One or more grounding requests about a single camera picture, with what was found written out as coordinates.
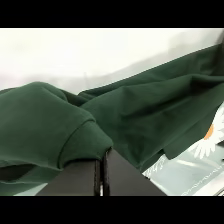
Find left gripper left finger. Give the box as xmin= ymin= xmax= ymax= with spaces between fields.
xmin=36 ymin=159 xmax=102 ymax=197

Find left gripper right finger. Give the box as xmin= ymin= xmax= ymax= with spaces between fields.
xmin=101 ymin=148 xmax=167 ymax=197

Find dark green shirt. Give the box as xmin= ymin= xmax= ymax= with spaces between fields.
xmin=0 ymin=32 xmax=224 ymax=196

